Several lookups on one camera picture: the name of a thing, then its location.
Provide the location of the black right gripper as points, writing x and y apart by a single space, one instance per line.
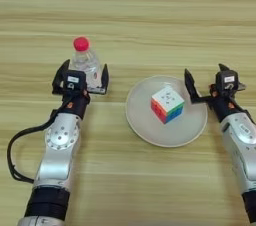
221 105

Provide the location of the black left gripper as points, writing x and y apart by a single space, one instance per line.
76 105

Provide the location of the clear bottle with red cap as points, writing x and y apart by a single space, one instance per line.
85 61

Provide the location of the colourful puzzle cube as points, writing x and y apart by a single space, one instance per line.
166 105

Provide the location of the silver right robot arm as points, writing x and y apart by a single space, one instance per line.
243 156

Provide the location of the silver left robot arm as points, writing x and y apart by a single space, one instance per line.
58 156

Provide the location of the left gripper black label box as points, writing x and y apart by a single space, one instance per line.
74 80

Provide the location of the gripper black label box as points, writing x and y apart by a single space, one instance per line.
227 81
74 80

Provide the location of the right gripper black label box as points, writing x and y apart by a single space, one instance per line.
227 81

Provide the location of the round white plate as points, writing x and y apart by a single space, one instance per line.
140 123

